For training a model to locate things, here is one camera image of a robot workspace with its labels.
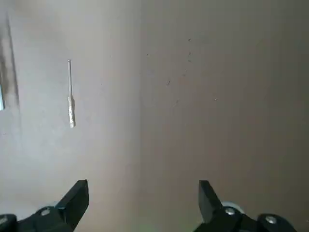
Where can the white test tube rack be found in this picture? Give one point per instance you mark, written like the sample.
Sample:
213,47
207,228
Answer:
2,99

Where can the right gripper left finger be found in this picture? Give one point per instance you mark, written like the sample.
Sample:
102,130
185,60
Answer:
70,203

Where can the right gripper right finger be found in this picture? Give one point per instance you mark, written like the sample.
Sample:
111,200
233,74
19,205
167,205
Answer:
210,205

